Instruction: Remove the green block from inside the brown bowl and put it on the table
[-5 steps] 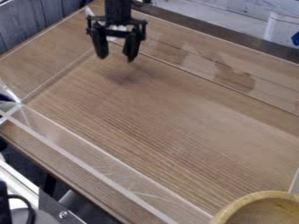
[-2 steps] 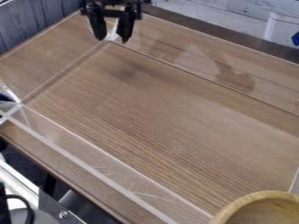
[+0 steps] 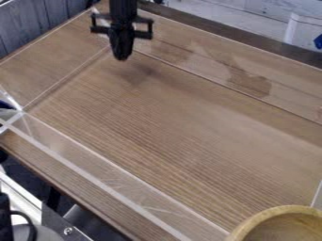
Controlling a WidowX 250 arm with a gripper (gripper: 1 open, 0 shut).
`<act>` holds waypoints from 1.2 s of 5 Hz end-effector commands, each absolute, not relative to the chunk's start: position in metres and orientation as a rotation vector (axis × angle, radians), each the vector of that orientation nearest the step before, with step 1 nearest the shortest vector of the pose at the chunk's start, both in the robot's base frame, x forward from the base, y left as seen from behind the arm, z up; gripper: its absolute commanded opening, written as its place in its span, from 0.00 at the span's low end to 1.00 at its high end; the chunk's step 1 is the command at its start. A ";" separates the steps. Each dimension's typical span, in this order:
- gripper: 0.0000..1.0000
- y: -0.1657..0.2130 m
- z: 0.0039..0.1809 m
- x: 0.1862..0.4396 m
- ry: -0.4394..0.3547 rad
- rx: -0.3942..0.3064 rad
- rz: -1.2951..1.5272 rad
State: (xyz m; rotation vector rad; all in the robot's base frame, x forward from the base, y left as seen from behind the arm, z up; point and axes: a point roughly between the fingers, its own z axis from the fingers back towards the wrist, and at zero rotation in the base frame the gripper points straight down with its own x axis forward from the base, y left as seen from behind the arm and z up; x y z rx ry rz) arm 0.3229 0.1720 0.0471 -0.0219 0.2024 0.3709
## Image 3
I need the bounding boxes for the black cable loop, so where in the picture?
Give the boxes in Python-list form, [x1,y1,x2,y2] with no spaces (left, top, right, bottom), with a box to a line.
[10,210,39,241]

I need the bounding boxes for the grey metal bracket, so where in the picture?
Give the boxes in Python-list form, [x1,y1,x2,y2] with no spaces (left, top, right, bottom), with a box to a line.
[42,205,94,241]

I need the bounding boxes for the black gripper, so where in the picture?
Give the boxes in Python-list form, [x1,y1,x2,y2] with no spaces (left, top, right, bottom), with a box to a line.
[91,13,154,60]

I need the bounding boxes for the brown wooden bowl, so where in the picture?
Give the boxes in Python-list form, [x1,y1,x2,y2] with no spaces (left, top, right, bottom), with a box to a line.
[226,205,322,241]

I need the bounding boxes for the blue object at edge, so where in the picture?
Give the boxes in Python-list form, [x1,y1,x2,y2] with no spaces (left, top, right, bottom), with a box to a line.
[313,34,322,50]

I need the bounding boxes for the white container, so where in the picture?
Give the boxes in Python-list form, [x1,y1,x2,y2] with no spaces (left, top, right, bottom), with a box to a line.
[284,12,322,53]

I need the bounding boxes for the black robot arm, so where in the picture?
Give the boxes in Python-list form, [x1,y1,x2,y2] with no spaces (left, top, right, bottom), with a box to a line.
[91,0,154,61]

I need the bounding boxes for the clear acrylic tray wall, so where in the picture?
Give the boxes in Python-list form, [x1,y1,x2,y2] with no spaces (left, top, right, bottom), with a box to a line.
[0,7,322,241]

